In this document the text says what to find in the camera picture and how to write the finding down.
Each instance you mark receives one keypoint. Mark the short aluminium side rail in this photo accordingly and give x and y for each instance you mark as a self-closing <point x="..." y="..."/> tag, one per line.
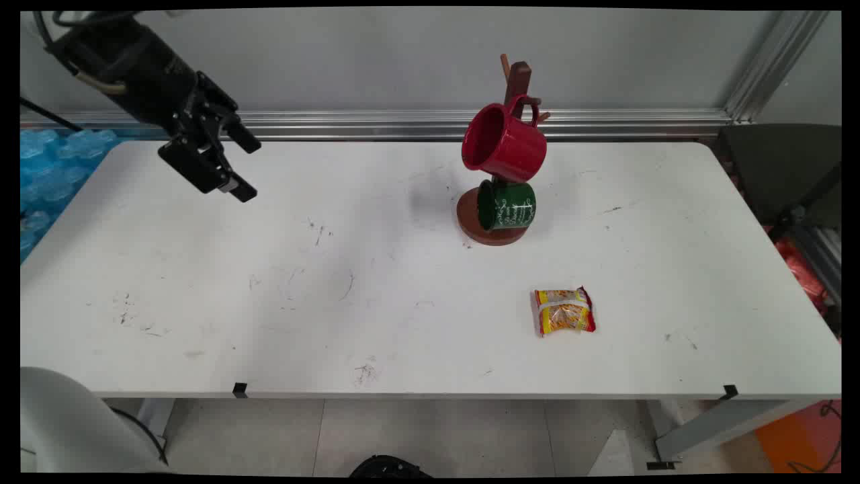
<point x="823" y="259"/>

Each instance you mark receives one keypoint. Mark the yellow red snack packet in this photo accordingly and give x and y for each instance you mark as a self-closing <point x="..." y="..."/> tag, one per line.
<point x="564" y="311"/>

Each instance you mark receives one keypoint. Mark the horizontal aluminium frame rail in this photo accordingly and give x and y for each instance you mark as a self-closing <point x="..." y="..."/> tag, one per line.
<point x="369" y="124"/>

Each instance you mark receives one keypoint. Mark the grey slanted table leg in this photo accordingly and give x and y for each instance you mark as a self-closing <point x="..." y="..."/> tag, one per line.
<point x="719" y="420"/>

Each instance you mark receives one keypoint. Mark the slanted aluminium frame post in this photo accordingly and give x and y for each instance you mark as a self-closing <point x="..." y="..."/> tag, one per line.
<point x="772" y="67"/>

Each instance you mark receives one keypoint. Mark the thin black rod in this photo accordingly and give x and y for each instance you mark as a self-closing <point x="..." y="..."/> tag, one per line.
<point x="50" y="114"/>

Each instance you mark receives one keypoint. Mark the red enamel mug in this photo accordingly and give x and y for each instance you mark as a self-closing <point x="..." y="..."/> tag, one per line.
<point x="510" y="151"/>

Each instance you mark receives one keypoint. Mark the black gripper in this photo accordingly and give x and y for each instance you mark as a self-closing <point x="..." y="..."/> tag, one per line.
<point x="158" y="81"/>

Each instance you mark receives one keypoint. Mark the orange floor mat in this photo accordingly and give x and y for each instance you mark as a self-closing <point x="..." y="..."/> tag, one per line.
<point x="799" y="440"/>

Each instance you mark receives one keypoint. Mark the white rounded object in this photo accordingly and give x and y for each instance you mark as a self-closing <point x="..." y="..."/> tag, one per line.
<point x="67" y="423"/>

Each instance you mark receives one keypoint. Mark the red plastic bag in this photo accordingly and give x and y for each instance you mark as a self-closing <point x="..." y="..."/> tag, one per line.
<point x="803" y="272"/>

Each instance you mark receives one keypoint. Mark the green printed mug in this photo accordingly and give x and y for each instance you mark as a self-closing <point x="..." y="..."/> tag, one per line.
<point x="514" y="208"/>

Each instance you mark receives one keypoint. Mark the black table edge clip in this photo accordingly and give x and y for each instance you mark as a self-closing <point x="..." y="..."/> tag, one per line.
<point x="730" y="392"/>
<point x="240" y="389"/>

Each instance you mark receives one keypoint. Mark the grey straight table leg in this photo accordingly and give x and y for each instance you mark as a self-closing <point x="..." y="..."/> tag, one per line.
<point x="156" y="417"/>

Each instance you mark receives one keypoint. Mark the black round floor object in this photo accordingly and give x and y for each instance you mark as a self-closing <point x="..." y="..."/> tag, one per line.
<point x="390" y="467"/>

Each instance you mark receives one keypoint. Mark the blue bubble wrap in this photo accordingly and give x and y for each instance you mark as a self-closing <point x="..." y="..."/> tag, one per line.
<point x="54" y="175"/>

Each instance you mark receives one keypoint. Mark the brown wooden mug tree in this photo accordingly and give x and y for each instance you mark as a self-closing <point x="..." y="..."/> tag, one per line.
<point x="519" y="77"/>

